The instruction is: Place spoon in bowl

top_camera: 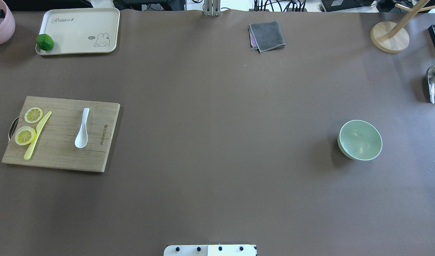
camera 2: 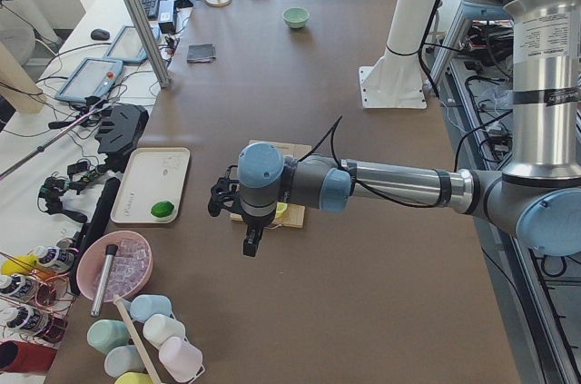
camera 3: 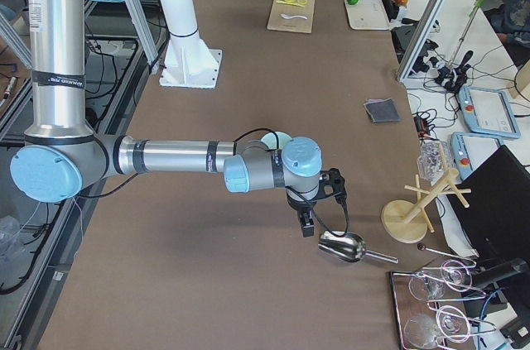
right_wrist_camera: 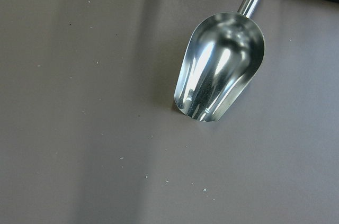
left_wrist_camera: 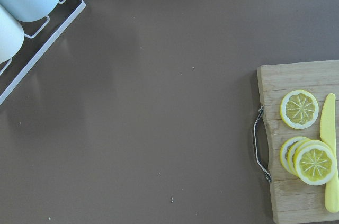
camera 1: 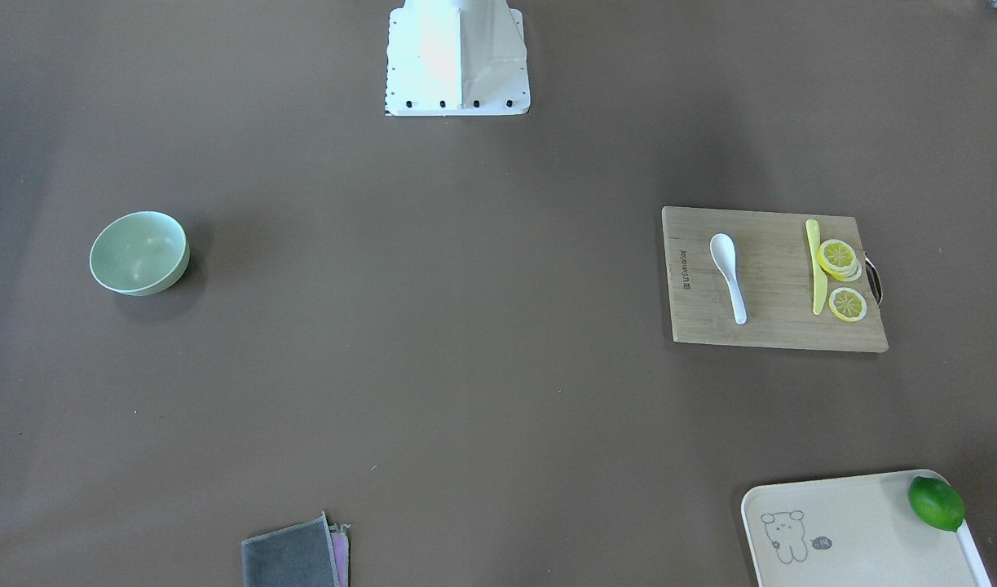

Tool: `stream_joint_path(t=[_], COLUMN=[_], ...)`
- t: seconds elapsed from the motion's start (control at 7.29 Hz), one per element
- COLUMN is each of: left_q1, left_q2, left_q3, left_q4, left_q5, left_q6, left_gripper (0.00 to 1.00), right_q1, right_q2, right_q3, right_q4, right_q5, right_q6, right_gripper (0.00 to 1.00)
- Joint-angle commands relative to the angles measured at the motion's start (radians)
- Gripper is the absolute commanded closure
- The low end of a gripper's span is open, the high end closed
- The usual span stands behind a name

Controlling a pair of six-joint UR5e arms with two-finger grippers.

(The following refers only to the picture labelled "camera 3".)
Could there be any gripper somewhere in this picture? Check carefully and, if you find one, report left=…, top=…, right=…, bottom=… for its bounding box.
left=286, top=185, right=322, bottom=237

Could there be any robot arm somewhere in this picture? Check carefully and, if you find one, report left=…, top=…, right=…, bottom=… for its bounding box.
left=10, top=0, right=324, bottom=237

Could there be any green bowl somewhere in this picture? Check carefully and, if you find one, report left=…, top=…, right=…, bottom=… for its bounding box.
left=261, top=131, right=292, bottom=150

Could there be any white spoon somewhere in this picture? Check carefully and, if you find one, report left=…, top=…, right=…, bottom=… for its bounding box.
left=280, top=13, right=308, bottom=21

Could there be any steel scoop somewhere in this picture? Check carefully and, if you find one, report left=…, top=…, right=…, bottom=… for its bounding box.
left=318, top=231, right=399, bottom=264

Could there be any wooden mug tree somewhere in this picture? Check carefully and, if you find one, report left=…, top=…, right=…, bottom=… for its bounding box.
left=381, top=145, right=472, bottom=243

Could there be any grey cloth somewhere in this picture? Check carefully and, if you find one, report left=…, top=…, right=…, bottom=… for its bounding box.
left=364, top=98, right=401, bottom=123

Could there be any clear plastic container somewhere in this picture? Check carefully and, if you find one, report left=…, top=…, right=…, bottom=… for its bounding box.
left=417, top=141, right=455, bottom=182

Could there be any wine glass rack tray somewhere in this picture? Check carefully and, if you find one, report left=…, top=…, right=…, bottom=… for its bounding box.
left=390, top=271, right=496, bottom=349

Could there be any upper wine glass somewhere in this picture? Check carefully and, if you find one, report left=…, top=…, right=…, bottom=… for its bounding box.
left=408, top=259, right=472, bottom=301

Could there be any lower wine glass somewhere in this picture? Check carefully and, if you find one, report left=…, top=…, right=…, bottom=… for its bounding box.
left=404, top=305, right=471, bottom=349

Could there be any near teach pendant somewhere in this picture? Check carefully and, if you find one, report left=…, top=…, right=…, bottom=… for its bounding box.
left=450, top=132, right=504, bottom=180

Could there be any teach pendant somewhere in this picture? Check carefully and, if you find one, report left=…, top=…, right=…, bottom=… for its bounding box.
left=458, top=86, right=521, bottom=139
left=450, top=132, right=504, bottom=180

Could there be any black monitor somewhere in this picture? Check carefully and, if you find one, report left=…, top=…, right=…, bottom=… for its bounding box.
left=448, top=146, right=529, bottom=261

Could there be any wooden cutting board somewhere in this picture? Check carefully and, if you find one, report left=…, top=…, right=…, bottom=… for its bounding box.
left=267, top=0, right=316, bottom=34

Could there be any far teach pendant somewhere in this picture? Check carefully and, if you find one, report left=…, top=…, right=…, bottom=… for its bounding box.
left=458, top=86, right=521, bottom=139

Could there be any cream tray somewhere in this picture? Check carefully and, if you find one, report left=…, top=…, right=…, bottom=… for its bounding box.
left=344, top=0, right=390, bottom=31

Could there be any yellow plastic knife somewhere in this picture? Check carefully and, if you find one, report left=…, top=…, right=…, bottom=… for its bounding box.
left=275, top=0, right=303, bottom=7

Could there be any grabber stick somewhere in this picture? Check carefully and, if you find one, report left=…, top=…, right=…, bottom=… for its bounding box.
left=446, top=0, right=484, bottom=70

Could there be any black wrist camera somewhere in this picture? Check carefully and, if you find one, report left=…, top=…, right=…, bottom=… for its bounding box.
left=316, top=168, right=347, bottom=205

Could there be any white pedestal column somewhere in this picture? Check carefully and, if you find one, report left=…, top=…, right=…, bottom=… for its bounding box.
left=160, top=0, right=222, bottom=89

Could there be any aluminium frame post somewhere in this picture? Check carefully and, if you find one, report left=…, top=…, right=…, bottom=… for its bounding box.
left=396, top=0, right=446, bottom=85

